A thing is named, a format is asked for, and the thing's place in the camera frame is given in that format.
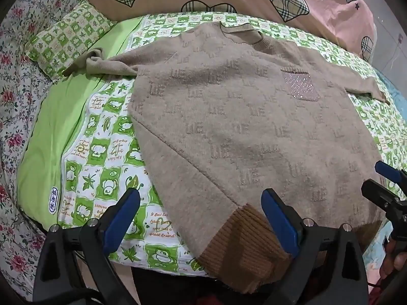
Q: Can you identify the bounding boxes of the green checkered pillow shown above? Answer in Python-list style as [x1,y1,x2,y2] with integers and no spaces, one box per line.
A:
[25,0,118,85]

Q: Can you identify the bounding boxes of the floral bed cover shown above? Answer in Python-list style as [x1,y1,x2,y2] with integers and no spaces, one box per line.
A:
[0,0,91,294]

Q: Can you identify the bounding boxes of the green checkered bed sheet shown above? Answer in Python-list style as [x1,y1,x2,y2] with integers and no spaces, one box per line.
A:
[17,11,407,275]

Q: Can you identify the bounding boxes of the beige knit sweater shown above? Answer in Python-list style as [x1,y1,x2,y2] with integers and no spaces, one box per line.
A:
[63,22,390,295]

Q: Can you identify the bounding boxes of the person's right hand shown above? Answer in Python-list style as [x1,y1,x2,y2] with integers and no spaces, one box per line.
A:
[379,238,407,281]

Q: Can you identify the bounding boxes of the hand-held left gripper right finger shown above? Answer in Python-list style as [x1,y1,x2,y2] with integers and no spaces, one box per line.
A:
[261,188,370,305]

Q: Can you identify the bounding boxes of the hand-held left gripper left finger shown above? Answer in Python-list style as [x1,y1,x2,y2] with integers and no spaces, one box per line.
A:
[33,187,141,305]

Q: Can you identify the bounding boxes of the light blue cloth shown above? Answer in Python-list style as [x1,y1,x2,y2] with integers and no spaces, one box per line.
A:
[362,66,407,269]

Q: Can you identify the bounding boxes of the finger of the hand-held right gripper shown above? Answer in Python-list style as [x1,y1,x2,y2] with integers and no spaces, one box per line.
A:
[374,160,407,187]
[361,179,407,212]

